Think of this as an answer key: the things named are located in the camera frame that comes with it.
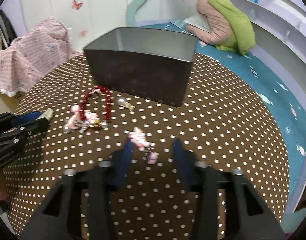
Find white pillow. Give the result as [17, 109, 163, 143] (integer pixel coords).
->
[183, 14, 210, 33]

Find teal candy print mattress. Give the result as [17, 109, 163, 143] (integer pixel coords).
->
[142, 18, 306, 205]

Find dark red bead bracelet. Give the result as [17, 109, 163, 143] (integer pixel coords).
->
[79, 86, 113, 123]

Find pink checked cloth cover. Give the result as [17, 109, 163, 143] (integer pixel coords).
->
[0, 17, 77, 97]

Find lilac wall shelf unit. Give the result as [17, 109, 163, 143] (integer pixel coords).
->
[231, 0, 306, 65]

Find pink and green folded quilt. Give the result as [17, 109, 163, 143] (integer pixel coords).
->
[186, 0, 256, 56]

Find teal bunk bed frame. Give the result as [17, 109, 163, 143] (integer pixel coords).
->
[125, 0, 161, 28]

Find grey metal tin box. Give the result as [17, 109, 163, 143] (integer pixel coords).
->
[83, 27, 197, 107]

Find pearl earring gold clasp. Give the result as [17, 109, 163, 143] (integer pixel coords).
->
[117, 98, 135, 112]

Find brown polka dot tablecloth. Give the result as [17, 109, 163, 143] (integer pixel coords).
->
[4, 54, 289, 239]

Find hanging clothes in wardrobe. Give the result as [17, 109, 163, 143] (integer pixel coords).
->
[0, 10, 17, 51]

